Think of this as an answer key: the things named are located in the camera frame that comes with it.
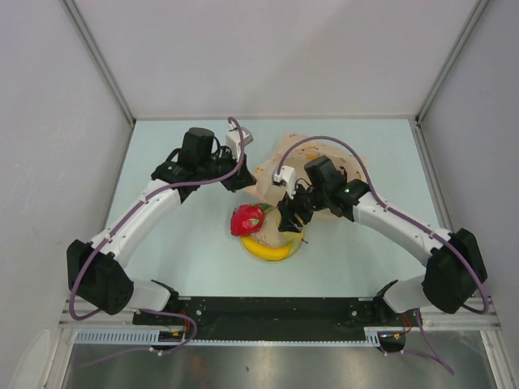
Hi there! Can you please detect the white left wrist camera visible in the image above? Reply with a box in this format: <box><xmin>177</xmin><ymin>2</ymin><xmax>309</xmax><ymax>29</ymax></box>
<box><xmin>225</xmin><ymin>128</ymin><xmax>254</xmax><ymax>160</ymax></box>

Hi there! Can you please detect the cream plate with leaf motif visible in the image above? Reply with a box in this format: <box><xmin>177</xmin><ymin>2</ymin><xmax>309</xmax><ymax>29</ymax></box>
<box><xmin>240</xmin><ymin>208</ymin><xmax>304</xmax><ymax>263</ymax></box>

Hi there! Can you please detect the white slotted cable duct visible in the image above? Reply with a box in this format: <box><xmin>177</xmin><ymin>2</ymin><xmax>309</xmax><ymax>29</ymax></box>
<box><xmin>75</xmin><ymin>326</ymin><xmax>384</xmax><ymax>346</ymax></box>

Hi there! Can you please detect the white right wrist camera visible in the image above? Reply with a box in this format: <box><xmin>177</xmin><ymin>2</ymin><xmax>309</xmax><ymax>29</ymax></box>
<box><xmin>272</xmin><ymin>165</ymin><xmax>297</xmax><ymax>199</ymax></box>

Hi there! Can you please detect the aluminium right corner post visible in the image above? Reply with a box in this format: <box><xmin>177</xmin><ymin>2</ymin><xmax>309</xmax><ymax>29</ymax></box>
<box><xmin>414</xmin><ymin>0</ymin><xmax>493</xmax><ymax>126</ymax></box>

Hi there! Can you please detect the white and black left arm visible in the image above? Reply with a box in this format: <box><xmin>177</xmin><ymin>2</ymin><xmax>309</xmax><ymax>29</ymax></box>
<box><xmin>66</xmin><ymin>118</ymin><xmax>255</xmax><ymax>324</ymax></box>

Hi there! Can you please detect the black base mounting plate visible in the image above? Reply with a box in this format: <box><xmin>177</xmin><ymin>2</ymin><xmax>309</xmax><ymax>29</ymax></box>
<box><xmin>132</xmin><ymin>296</ymin><xmax>418</xmax><ymax>349</ymax></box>

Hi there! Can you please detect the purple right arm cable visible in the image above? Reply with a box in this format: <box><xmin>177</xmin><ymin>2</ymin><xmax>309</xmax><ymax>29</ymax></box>
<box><xmin>276</xmin><ymin>135</ymin><xmax>492</xmax><ymax>376</ymax></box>

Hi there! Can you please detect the aluminium corner post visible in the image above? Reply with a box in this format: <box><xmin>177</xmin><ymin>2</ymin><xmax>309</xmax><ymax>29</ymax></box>
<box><xmin>59</xmin><ymin>0</ymin><xmax>136</xmax><ymax>129</ymax></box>
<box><xmin>414</xmin><ymin>0</ymin><xmax>493</xmax><ymax>126</ymax></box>

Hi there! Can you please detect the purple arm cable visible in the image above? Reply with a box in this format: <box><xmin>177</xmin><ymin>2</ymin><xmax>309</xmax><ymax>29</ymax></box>
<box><xmin>69</xmin><ymin>117</ymin><xmax>247</xmax><ymax>368</ymax></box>
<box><xmin>276</xmin><ymin>135</ymin><xmax>492</xmax><ymax>376</ymax></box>

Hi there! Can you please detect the orange fake fruit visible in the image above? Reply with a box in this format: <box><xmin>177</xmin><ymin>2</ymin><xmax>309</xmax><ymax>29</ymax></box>
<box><xmin>277</xmin><ymin>214</ymin><xmax>304</xmax><ymax>239</ymax></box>

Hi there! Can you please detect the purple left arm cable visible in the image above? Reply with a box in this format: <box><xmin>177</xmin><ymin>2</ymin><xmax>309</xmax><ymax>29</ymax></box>
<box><xmin>69</xmin><ymin>117</ymin><xmax>247</xmax><ymax>368</ymax></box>

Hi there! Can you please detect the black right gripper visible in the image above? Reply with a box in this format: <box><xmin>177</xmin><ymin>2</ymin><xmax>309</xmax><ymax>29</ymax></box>
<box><xmin>277</xmin><ymin>177</ymin><xmax>328</xmax><ymax>233</ymax></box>

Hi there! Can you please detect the aluminium right side rail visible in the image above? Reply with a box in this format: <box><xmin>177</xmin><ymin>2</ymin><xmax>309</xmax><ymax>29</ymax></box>
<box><xmin>410</xmin><ymin>118</ymin><xmax>456</xmax><ymax>231</ymax></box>

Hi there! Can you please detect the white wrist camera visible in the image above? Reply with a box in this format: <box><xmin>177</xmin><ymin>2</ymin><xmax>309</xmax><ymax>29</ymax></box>
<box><xmin>272</xmin><ymin>165</ymin><xmax>297</xmax><ymax>199</ymax></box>
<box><xmin>225</xmin><ymin>128</ymin><xmax>254</xmax><ymax>160</ymax></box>

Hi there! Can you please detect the aluminium left corner post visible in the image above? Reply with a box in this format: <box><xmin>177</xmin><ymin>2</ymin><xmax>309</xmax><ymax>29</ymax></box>
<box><xmin>59</xmin><ymin>0</ymin><xmax>136</xmax><ymax>129</ymax></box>

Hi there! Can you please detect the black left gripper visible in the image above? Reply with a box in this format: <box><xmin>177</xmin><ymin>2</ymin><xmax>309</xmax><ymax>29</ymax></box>
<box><xmin>198</xmin><ymin>146</ymin><xmax>256</xmax><ymax>193</ymax></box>

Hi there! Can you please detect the yellow fake banana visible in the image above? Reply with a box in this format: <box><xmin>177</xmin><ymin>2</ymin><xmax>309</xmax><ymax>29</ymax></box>
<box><xmin>240</xmin><ymin>237</ymin><xmax>293</xmax><ymax>262</ymax></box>

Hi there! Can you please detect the translucent banana-print plastic bag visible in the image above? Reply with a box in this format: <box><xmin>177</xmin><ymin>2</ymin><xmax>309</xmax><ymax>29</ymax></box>
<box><xmin>246</xmin><ymin>133</ymin><xmax>367</xmax><ymax>206</ymax></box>

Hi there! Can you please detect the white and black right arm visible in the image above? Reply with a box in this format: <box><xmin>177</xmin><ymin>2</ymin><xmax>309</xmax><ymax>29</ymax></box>
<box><xmin>272</xmin><ymin>156</ymin><xmax>487</xmax><ymax>325</ymax></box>

